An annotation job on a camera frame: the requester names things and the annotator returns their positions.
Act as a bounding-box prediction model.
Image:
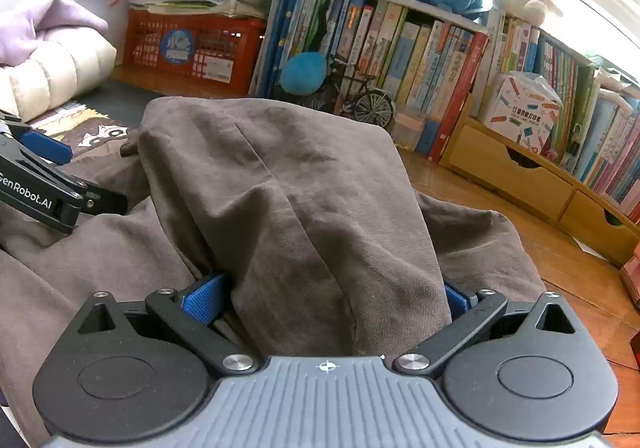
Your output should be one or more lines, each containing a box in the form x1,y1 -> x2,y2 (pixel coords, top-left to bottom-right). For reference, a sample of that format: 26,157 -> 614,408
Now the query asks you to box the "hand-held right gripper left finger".
75,270 -> 261,375

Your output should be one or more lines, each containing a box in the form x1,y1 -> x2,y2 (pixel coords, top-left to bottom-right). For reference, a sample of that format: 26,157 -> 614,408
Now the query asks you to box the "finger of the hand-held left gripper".
0,110 -> 73,166
75,180 -> 128,216

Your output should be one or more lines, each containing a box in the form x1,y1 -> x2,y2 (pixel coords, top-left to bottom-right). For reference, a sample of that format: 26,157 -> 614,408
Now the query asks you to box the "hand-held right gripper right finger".
392,280 -> 576,375

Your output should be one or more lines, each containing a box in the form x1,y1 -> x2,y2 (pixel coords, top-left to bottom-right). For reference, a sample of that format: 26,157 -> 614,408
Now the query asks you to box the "white down jacket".
0,25 -> 118,124

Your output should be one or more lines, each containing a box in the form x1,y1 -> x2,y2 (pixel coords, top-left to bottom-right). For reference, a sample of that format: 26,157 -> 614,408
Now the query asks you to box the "grey-brown garment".
0,95 -> 548,434

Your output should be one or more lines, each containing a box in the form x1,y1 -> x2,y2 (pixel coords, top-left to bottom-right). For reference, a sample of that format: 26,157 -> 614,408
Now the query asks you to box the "purple shirt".
0,0 -> 111,66

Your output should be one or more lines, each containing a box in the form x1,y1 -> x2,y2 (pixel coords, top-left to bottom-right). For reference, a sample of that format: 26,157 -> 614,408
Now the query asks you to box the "dark desk mat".
75,78 -> 166,129

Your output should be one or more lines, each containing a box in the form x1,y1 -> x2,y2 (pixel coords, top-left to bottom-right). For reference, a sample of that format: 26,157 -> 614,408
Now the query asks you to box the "wooden drawer organizer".
440,93 -> 640,269

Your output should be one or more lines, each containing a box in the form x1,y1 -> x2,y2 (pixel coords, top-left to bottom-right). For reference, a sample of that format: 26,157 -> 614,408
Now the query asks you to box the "small white paper sheet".
572,235 -> 608,259

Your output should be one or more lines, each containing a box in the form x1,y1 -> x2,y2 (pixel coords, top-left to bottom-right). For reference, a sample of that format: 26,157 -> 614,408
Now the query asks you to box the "large red plastic basket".
122,8 -> 268,96

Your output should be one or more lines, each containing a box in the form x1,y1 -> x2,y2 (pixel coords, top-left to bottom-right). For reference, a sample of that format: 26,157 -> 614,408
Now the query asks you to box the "clear plastic jar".
392,110 -> 426,151

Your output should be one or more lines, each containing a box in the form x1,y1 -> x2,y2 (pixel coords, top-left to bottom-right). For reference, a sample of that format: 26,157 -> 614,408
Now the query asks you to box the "white printed tissue box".
482,70 -> 563,156

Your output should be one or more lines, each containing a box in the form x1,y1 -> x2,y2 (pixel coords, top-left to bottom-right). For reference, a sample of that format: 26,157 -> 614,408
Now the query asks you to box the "model bicycle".
300,54 -> 397,130

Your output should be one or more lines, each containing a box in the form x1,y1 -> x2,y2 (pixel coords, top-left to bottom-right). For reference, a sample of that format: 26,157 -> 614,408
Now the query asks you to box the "row of small thin books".
480,10 -> 640,224

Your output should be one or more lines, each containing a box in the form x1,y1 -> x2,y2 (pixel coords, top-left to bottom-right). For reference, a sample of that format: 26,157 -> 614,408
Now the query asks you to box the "round blue plush ball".
279,52 -> 328,95

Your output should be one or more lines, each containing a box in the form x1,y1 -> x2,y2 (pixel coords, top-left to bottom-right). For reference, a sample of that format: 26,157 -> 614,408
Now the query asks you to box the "row of tall books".
250,0 -> 491,164

